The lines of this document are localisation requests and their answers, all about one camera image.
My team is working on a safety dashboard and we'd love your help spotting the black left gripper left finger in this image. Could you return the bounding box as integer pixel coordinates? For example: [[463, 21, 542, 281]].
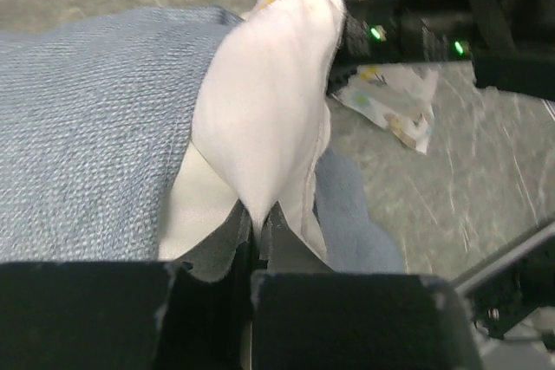
[[1, 204, 251, 369]]

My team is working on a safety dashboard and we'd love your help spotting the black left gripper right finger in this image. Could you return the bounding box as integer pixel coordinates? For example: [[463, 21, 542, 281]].
[[251, 207, 482, 369]]

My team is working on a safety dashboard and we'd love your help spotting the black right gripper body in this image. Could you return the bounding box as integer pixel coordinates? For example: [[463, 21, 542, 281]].
[[334, 0, 554, 97]]

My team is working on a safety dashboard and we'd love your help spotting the white pillow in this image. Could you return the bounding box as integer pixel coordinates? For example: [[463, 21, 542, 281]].
[[159, 0, 344, 260]]

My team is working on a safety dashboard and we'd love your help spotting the blue pillowcase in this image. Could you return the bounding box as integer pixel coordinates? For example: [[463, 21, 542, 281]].
[[1, 7, 403, 273]]

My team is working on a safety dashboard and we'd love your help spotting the floral patterned pillow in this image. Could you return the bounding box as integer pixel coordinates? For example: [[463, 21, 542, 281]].
[[253, 0, 437, 155]]

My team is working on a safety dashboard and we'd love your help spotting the aluminium mounting rail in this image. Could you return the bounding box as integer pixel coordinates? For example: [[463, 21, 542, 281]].
[[450, 217, 555, 345]]

